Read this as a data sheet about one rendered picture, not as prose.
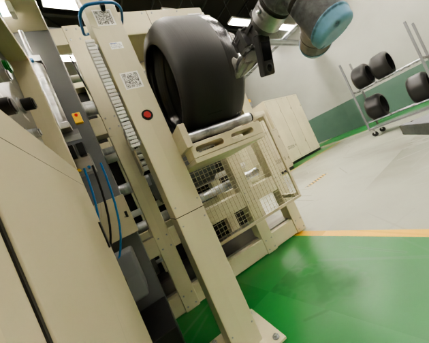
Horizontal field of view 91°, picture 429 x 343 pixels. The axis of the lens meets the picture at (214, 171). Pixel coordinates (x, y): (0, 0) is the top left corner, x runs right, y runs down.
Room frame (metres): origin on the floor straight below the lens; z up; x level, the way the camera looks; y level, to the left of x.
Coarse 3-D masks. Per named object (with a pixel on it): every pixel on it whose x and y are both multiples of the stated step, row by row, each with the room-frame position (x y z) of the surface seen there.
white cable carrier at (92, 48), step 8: (88, 40) 0.83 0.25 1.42; (88, 48) 0.85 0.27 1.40; (96, 48) 0.84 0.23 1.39; (96, 56) 0.84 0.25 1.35; (96, 64) 0.83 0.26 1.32; (104, 64) 0.84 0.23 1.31; (104, 72) 0.84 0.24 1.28; (104, 80) 0.83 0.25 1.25; (112, 88) 0.84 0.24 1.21; (112, 96) 0.84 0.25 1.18; (112, 104) 0.84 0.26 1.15; (120, 104) 0.84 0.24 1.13; (120, 112) 0.84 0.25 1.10; (120, 120) 0.83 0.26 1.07; (128, 120) 0.85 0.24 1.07; (128, 128) 0.84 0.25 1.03; (128, 136) 0.83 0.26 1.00; (136, 136) 0.85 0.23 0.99; (136, 144) 0.84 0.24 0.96
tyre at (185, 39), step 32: (160, 32) 0.80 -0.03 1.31; (192, 32) 0.78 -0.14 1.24; (224, 32) 0.83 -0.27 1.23; (160, 64) 1.16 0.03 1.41; (192, 64) 0.76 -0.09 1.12; (224, 64) 0.81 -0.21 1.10; (160, 96) 1.24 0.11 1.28; (192, 96) 0.80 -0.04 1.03; (224, 96) 0.85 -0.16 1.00; (192, 128) 0.91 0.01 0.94
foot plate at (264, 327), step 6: (252, 312) 1.06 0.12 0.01; (258, 318) 1.01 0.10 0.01; (258, 324) 0.98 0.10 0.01; (264, 324) 0.96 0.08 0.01; (270, 324) 0.95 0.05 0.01; (264, 330) 0.93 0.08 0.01; (270, 330) 0.91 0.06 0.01; (276, 330) 0.90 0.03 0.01; (222, 336) 1.00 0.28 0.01; (264, 336) 0.90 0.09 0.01; (270, 336) 0.88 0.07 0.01; (276, 336) 0.86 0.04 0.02; (282, 336) 0.86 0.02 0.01; (210, 342) 0.99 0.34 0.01; (216, 342) 0.97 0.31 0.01; (222, 342) 0.96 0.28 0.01; (264, 342) 0.87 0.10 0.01; (270, 342) 0.86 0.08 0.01; (276, 342) 0.84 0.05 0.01; (282, 342) 0.84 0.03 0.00
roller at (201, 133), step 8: (224, 120) 0.92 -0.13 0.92; (232, 120) 0.92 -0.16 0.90; (240, 120) 0.94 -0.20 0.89; (248, 120) 0.96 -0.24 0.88; (200, 128) 0.87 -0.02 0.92; (208, 128) 0.87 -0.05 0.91; (216, 128) 0.89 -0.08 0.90; (224, 128) 0.91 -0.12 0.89; (232, 128) 0.94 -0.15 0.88; (192, 136) 0.84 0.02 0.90; (200, 136) 0.86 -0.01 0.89; (208, 136) 0.89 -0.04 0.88
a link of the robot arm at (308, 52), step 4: (300, 40) 0.59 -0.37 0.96; (300, 44) 0.61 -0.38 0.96; (304, 44) 0.57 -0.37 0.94; (300, 48) 0.64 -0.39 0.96; (304, 48) 0.60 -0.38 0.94; (308, 48) 0.58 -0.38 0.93; (312, 48) 0.57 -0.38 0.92; (316, 48) 0.57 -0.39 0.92; (324, 48) 0.59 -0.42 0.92; (328, 48) 0.62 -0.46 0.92; (304, 52) 0.63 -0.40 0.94; (308, 52) 0.61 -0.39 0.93; (312, 52) 0.60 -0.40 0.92; (316, 52) 0.60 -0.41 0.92; (320, 52) 0.61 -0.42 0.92; (324, 52) 0.62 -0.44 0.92; (308, 56) 0.64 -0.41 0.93; (312, 56) 0.63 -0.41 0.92; (316, 56) 0.64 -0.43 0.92
